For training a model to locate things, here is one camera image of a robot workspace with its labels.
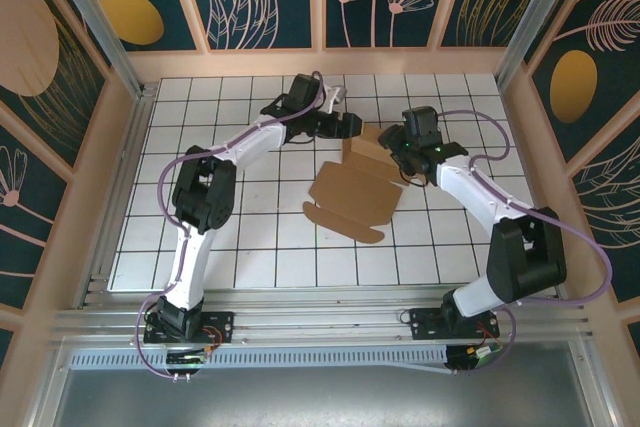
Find brown cardboard box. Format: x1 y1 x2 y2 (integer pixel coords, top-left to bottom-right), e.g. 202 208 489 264
302 124 406 247

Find panel yellow oval pink feathers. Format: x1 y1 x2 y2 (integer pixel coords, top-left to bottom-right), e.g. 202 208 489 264
528 0 640 167

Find panel yellow oval pink leaf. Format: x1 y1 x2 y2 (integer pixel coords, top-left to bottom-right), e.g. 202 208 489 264
74 0 200 53

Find panel pink feathers gold lines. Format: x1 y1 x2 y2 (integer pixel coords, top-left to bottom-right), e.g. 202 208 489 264
569 119 640 304

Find green circuit board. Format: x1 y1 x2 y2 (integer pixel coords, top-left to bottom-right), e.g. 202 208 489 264
447 344 504 374

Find grey metal panel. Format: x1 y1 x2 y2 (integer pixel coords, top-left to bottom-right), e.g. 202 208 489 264
27 339 619 427

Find panel large pale circle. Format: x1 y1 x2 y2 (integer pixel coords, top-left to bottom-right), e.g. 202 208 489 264
0 0 110 171

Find panel single pink flower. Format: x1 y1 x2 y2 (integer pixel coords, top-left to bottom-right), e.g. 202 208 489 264
0 121 70 312

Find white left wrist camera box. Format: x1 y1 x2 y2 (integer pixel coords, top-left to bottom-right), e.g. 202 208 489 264
322 85 350 114

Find aluminium corner post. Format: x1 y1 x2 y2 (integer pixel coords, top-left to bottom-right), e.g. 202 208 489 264
39 0 147 98
494 0 587 94

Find narrow aluminium extrusion rail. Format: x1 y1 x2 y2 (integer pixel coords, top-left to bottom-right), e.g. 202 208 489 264
74 282 564 309

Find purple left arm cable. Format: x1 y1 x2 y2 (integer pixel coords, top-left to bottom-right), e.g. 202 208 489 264
134 70 326 381

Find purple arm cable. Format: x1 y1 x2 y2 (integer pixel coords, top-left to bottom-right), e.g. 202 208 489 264
432 109 614 378
134 70 326 381

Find aluminium side rail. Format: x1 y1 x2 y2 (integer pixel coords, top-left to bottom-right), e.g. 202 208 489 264
74 80 159 309

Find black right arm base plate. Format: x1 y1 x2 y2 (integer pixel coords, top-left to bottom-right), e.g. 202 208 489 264
408 306 501 341

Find wide aluminium extrusion rail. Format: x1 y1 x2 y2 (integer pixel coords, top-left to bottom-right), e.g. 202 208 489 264
47 302 594 354

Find grey slotted cable duct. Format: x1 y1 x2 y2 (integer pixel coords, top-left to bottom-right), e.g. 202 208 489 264
68 344 451 374

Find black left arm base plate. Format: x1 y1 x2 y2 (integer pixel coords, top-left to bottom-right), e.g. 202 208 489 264
143 310 236 346

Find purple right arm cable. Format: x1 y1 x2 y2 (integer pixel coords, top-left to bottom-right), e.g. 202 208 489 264
432 109 614 378

